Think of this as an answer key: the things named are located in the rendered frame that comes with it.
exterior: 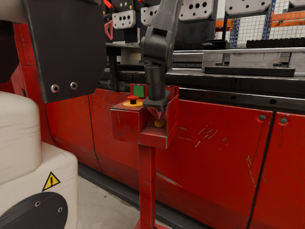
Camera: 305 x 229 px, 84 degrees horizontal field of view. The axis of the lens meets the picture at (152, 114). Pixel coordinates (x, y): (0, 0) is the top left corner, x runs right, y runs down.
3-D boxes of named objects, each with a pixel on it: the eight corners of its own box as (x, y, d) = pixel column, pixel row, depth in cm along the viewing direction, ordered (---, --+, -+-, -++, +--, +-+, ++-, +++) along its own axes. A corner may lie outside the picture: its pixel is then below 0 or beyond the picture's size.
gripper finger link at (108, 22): (108, 37, 85) (100, 17, 79) (119, 36, 82) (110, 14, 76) (100, 43, 82) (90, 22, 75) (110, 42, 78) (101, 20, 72)
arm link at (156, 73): (140, 63, 48) (159, 64, 46) (149, 57, 53) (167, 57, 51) (143, 87, 51) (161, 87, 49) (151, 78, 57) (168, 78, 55)
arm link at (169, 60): (140, 37, 45) (171, 44, 43) (155, 30, 53) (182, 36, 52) (137, 78, 52) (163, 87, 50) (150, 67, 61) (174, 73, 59)
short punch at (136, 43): (124, 47, 101) (123, 29, 98) (126, 47, 102) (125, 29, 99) (137, 46, 95) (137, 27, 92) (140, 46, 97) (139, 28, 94)
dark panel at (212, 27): (103, 62, 183) (100, 16, 170) (105, 62, 185) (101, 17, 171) (211, 64, 125) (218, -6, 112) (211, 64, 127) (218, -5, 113)
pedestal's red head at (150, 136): (112, 140, 60) (108, 89, 55) (132, 124, 75) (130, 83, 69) (166, 149, 54) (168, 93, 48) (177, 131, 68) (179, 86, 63)
